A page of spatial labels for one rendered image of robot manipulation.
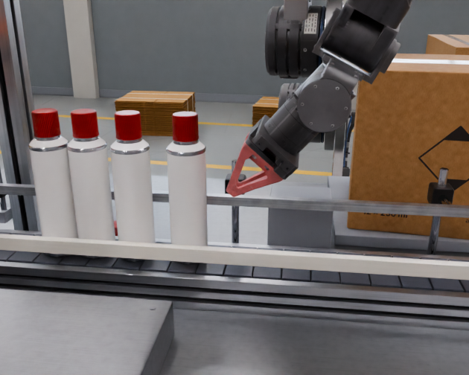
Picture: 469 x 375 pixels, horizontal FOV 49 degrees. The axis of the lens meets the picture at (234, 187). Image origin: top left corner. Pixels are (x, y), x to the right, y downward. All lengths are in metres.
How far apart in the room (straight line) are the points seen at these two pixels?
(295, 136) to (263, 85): 5.43
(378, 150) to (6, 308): 0.58
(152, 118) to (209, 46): 1.67
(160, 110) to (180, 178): 4.04
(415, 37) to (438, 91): 5.13
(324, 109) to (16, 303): 0.43
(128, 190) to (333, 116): 0.29
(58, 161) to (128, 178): 0.10
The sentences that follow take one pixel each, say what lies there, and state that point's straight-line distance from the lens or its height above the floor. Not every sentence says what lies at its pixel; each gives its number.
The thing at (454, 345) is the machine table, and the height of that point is 0.83.
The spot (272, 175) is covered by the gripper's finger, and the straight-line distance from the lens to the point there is 0.65.
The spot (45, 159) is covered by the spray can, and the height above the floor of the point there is 1.03.
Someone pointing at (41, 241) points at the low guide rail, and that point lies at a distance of 0.75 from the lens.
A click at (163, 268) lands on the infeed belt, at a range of 0.71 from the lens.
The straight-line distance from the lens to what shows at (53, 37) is 6.88.
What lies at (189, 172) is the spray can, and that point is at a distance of 0.66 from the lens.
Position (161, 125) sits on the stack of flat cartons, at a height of 0.10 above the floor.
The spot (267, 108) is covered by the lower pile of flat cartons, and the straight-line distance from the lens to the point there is 4.97.
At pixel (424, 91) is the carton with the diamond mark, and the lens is 0.84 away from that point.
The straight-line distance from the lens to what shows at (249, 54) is 6.04.
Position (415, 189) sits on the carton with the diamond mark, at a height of 0.93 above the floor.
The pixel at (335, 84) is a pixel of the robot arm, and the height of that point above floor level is 1.14.
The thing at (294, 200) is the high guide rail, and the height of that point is 0.96.
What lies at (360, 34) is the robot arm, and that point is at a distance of 0.62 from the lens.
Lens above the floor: 1.23
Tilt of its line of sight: 21 degrees down
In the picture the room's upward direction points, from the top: straight up
